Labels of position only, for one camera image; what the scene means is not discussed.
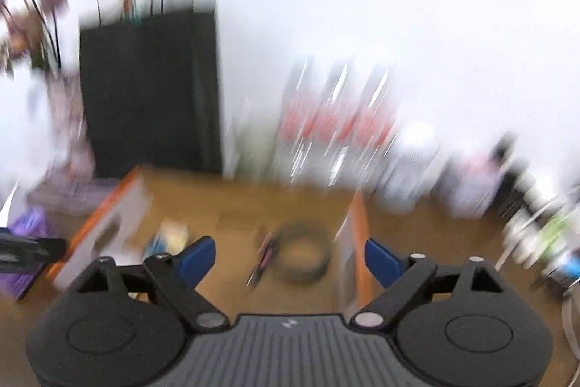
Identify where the white round jar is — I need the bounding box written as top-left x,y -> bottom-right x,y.
383,123 -> 441,213

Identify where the black and white bottle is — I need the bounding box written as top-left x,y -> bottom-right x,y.
493,133 -> 547,218

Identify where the white and pink small box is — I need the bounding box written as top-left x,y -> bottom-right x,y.
446,149 -> 501,218

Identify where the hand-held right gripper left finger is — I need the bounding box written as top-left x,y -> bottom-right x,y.
68,236 -> 229,334

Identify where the black paper bag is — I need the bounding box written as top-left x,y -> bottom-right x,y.
78,0 -> 224,180

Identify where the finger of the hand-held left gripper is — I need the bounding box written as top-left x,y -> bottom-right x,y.
0,230 -> 69,275

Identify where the purple cloth pouch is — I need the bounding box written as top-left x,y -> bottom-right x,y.
7,206 -> 51,301

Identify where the white cable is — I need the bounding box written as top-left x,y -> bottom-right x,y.
561,294 -> 580,354

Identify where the pile of green white clutter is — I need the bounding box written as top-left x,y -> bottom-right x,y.
501,194 -> 580,281

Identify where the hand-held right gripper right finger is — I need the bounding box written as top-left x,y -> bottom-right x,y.
351,238 -> 508,333

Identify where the black coiled cable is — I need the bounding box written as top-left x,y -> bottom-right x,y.
271,223 -> 332,281

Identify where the red pen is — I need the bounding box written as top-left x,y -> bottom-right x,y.
246,232 -> 278,289

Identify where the pack of red-label water bottles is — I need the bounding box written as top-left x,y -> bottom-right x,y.
275,58 -> 402,190

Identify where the orange cardboard box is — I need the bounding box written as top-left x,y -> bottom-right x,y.
47,166 -> 376,316

